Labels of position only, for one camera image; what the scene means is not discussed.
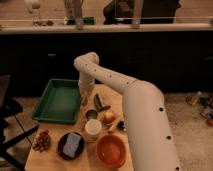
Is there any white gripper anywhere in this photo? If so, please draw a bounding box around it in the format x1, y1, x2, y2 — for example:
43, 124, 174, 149
78, 73, 95, 100

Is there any green plastic tray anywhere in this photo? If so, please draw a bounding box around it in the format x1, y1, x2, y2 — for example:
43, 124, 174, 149
32, 79, 82, 125

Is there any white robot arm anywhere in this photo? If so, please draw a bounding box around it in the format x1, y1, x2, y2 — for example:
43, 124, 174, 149
74, 52, 183, 171

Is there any green vegetable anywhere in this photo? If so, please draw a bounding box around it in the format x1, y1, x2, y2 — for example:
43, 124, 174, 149
93, 94, 111, 112

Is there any small dark metal cup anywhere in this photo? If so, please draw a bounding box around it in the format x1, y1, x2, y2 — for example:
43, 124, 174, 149
85, 109, 98, 120

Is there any apple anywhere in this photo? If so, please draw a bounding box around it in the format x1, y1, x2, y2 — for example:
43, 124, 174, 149
103, 111, 116, 124

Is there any white cup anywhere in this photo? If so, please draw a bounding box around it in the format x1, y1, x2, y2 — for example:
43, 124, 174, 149
85, 119, 102, 141

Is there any yellow banana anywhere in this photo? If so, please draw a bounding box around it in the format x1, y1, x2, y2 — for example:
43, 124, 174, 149
108, 121, 121, 133

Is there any blue grey sponge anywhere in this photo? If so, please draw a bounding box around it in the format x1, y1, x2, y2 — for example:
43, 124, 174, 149
63, 133, 81, 157

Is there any dark round plate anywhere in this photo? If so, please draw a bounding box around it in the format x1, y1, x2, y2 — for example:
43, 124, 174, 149
57, 132, 84, 160

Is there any orange bowl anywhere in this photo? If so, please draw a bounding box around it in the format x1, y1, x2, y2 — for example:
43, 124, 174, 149
96, 135, 126, 168

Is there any brown nut cluster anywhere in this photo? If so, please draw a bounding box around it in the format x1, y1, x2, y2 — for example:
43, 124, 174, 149
32, 130, 51, 152

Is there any black chair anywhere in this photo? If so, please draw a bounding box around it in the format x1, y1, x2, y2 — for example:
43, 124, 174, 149
0, 75, 38, 171

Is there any black handled brush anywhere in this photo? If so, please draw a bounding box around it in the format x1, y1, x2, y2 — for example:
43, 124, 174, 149
118, 121, 126, 131

